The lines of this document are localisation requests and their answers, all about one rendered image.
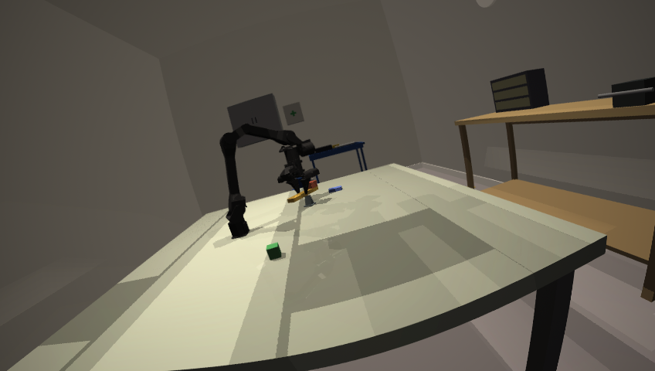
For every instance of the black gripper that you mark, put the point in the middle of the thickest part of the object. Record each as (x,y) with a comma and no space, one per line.
(306,175)

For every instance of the small green cube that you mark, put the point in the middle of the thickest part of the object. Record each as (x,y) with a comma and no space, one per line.
(273,251)

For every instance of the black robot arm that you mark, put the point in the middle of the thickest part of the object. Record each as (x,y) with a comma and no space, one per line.
(237,203)

